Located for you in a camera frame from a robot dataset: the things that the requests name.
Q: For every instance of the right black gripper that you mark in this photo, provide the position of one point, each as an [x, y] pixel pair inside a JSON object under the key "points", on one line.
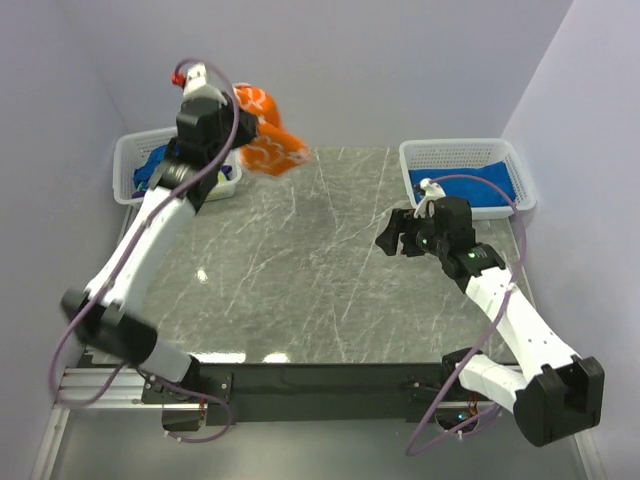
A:
{"points": [[388, 239]]}

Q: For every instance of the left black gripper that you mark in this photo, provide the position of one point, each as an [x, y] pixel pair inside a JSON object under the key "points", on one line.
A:
{"points": [[247, 128]]}

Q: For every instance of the orange towel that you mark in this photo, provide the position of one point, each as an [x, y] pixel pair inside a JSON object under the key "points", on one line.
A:
{"points": [[274, 151]]}

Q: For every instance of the blue towel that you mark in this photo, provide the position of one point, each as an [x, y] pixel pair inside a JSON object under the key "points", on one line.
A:
{"points": [[142, 175], [477, 193]]}

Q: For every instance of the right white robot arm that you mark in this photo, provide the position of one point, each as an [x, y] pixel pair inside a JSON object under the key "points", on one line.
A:
{"points": [[555, 393]]}

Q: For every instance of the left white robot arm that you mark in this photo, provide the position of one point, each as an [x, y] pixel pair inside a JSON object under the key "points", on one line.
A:
{"points": [[105, 314]]}

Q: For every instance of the purple towel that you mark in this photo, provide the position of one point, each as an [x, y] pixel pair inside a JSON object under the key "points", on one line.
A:
{"points": [[227, 170]]}

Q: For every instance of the yellow patterned towel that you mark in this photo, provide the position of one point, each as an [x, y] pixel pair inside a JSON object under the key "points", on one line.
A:
{"points": [[226, 183]]}

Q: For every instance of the right white plastic basket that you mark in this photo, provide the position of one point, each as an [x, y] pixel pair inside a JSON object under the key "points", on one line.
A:
{"points": [[469, 153]]}

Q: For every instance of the white plastic basket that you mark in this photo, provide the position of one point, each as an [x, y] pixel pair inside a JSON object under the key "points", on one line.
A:
{"points": [[469, 153], [131, 152]]}

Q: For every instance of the left white plastic basket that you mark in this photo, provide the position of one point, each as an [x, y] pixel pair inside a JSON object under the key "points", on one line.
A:
{"points": [[131, 152]]}

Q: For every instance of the black base beam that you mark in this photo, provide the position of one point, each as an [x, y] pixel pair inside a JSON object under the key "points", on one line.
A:
{"points": [[271, 392]]}

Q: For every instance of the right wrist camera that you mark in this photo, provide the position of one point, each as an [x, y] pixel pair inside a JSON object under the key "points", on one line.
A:
{"points": [[431, 191]]}

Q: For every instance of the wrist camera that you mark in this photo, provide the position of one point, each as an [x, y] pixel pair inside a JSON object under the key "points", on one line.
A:
{"points": [[431, 191], [196, 83]]}

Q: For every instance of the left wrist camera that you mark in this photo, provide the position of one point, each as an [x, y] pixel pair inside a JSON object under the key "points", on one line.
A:
{"points": [[196, 83]]}

